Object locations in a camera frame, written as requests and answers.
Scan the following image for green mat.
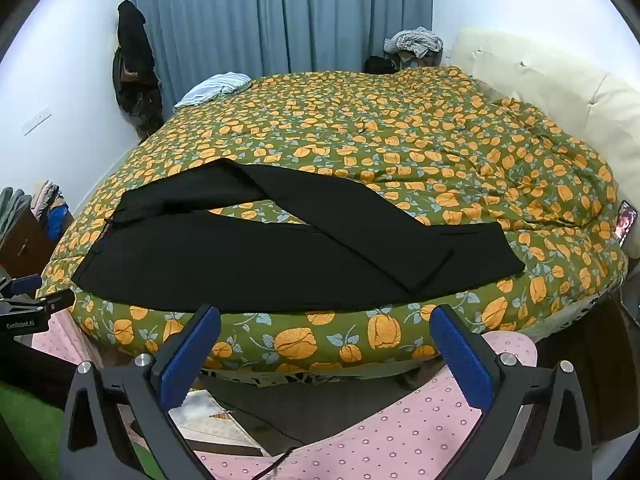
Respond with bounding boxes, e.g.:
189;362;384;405
0;380;167;480

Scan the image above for black cable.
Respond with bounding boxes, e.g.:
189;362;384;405
220;405;307;480

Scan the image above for cream padded headboard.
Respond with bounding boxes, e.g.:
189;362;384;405
452;26;640;211

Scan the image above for pale patterned floor mat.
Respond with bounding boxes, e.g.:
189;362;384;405
170;385;263;455

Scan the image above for phone with lit screen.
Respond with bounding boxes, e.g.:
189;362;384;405
614;200;638;248

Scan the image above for dark cloth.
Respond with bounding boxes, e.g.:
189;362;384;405
364;55;402;75

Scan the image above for beige garment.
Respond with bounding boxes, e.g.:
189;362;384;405
30;180;64;212

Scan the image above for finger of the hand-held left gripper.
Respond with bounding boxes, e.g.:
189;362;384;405
0;288;76;317
0;273;42;297

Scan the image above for blue garment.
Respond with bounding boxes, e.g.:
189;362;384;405
44;200;72;244

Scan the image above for clothes on wooden cabinet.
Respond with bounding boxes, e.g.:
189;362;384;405
0;205;57;281

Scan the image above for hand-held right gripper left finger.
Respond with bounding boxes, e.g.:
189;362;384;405
59;304;222;480

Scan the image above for grey white clothes pile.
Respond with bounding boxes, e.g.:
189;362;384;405
384;26;445;59

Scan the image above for light blue striped cloth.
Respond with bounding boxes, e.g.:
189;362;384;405
173;72;252;109

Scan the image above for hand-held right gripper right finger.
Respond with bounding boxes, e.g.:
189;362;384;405
429;304;594;480

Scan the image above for blue curtain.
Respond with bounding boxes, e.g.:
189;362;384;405
127;0;433;111

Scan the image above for black pants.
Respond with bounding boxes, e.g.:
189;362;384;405
71;158;527;312

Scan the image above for green orange floral blanket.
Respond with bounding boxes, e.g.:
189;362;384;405
37;66;630;373

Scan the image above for black hanging clothing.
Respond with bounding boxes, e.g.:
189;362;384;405
112;0;165;141

